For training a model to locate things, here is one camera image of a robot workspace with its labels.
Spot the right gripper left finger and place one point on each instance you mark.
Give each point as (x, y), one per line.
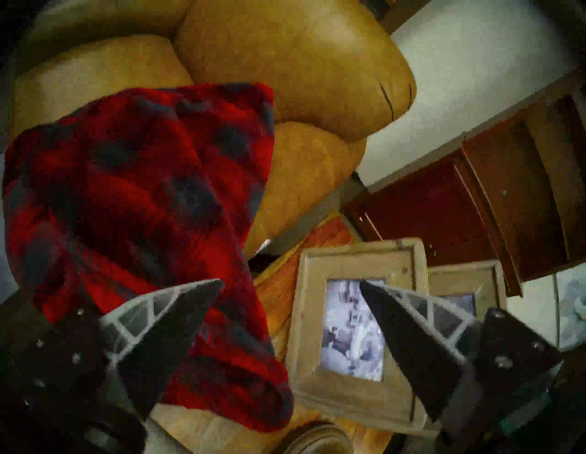
(155, 338)

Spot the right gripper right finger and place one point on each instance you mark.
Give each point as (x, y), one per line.
(421, 348)

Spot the red plaid flannel shirt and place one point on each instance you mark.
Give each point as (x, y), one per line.
(137, 183)

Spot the turned wooden lamp base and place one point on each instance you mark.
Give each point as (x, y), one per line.
(316, 441)

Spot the small streaked wooden side table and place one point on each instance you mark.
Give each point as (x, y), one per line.
(311, 238)

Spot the white flower painting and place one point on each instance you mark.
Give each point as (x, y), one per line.
(572, 311)

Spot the dark red wooden hutch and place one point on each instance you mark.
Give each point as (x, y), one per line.
(503, 183)

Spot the tan leather armchair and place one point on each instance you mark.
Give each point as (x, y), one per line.
(297, 68)

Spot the open wooden shelf unit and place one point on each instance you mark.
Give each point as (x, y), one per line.
(403, 11)

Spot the grey wooden VIP picture frame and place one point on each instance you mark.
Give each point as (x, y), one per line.
(458, 279)

